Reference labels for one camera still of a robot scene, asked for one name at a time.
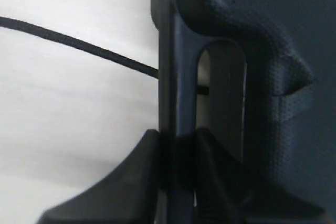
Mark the black plastic carrying case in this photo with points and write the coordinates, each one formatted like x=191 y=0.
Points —
x=260 y=76

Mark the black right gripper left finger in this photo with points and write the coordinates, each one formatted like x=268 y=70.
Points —
x=127 y=195

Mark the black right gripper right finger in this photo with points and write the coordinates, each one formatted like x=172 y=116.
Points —
x=228 y=192

